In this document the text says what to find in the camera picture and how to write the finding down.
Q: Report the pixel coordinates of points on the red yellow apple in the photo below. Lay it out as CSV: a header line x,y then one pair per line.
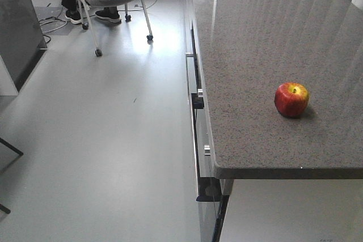
x,y
291,99

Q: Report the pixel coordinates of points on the grey speckled kitchen counter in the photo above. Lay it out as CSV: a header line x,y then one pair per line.
x,y
283,178

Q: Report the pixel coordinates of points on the seated person in black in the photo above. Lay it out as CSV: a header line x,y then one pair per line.
x,y
110,14

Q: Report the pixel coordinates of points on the dark grey cabinet panel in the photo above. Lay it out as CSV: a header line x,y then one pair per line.
x,y
22,41

